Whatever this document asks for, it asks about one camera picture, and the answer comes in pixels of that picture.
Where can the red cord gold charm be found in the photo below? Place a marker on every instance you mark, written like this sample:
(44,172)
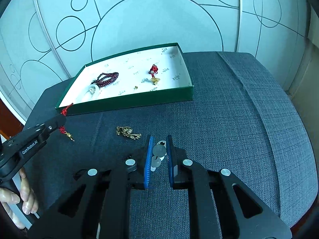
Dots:
(62,129)

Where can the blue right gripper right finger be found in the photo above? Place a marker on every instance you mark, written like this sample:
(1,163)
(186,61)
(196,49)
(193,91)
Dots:
(175,157)

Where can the red knot tassel pendant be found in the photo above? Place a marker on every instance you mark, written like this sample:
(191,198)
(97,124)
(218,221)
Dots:
(153,72)

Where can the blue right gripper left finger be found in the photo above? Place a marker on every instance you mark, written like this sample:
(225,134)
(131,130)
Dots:
(139,178)

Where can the white jade bangle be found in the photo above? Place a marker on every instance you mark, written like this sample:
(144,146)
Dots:
(89,93)

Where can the green shallow jewelry box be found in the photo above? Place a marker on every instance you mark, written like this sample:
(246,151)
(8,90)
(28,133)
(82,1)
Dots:
(118,74)

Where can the person's left hand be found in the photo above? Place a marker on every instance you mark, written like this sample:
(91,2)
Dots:
(27,195)

